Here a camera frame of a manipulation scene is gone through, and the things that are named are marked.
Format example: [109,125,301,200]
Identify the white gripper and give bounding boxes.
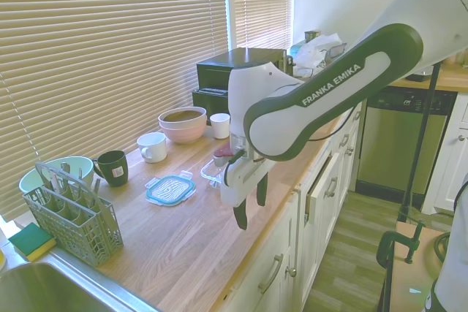
[220,159,273,232]

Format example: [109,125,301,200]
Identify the clear lid with teal rim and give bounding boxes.
[145,171,197,208]

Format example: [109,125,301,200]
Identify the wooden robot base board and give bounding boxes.
[383,220,454,312]

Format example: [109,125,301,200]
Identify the clear glass food container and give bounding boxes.
[200,160,230,191]

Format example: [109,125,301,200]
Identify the white kitchen cabinet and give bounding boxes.
[219,102,366,312]

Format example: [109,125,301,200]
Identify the ribbed white cup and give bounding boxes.
[209,113,231,140]

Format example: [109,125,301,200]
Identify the pink bowl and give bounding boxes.
[159,121,208,145]

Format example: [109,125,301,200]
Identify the pink and grey stacked bowls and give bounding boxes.
[158,106,208,132]

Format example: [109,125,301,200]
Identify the wide white mug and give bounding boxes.
[136,132,168,164]

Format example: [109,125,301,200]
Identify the dark green clamp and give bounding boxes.
[376,219,427,269]

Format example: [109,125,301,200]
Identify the black toaster oven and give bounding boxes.
[192,47,293,115]

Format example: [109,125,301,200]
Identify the black mug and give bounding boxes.
[91,150,129,188]

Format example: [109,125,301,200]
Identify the stainless steel dishwasher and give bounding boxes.
[355,87,458,196]

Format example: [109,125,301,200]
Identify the white plastic bag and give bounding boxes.
[294,33,343,74]

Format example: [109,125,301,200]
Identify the mint green bowl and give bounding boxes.
[18,156,94,196]

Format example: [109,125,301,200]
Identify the grey plastic cutlery basket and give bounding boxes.
[23,161,124,267]

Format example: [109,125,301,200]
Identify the narrow beige window blind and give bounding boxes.
[232,0,295,50]

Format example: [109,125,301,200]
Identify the wide beige window blind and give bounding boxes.
[0,0,230,224]

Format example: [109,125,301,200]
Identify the small black appliance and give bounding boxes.
[405,70,433,83]

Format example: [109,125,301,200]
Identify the stainless steel sink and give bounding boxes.
[0,249,158,312]

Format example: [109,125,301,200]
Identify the green and yellow sponge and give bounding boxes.
[7,222,58,262]

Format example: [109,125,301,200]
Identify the black camera tripod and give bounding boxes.
[396,63,439,221]

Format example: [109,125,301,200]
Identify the green cable coil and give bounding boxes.
[433,231,451,262]

